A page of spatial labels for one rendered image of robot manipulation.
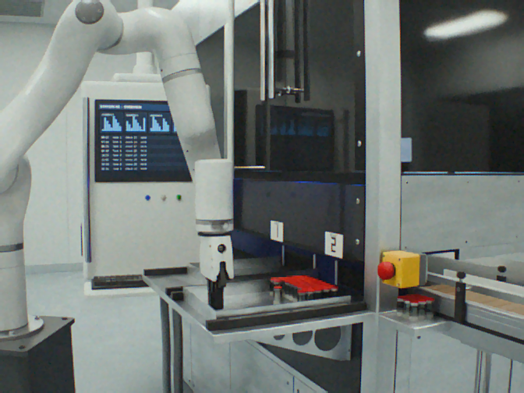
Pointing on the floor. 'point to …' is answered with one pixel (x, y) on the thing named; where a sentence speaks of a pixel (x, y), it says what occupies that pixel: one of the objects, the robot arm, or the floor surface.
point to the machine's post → (381, 188)
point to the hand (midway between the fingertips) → (215, 300)
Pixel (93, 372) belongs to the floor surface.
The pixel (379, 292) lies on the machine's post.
